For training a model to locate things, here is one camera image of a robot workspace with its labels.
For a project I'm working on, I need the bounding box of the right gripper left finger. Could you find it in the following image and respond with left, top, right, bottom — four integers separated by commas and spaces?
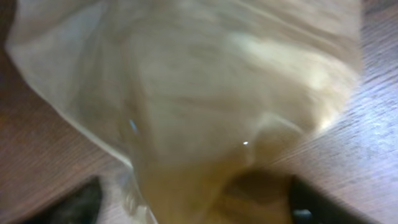
19, 176, 103, 224

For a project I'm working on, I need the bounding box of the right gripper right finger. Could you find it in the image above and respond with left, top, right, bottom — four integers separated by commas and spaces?
289, 175, 370, 224

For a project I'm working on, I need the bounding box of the beige food bag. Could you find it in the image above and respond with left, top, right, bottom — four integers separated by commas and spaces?
6, 0, 361, 223

